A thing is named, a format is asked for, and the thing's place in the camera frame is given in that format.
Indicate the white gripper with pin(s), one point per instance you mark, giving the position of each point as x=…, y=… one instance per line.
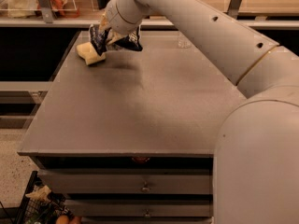
x=119, y=19

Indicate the blue Kettle chip bag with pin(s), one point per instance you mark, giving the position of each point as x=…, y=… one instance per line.
x=98, y=40

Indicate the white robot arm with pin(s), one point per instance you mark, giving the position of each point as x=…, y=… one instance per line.
x=256, y=158

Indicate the yellow sponge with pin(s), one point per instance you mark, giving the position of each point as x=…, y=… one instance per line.
x=87, y=52

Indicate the clear plastic water bottle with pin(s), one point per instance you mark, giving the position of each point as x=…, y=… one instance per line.
x=183, y=41

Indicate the clear plastic storage bin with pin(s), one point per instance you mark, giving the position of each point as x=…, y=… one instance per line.
x=30, y=8

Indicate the grey upper drawer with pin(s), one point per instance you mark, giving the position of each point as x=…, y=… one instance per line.
x=86, y=182

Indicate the grey drawer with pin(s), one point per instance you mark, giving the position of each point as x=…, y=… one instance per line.
x=86, y=182
x=140, y=208

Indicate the grey lower drawer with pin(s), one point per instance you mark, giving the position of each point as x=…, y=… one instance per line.
x=140, y=208

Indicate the black wire basket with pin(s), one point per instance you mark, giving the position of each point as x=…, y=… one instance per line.
x=33, y=211

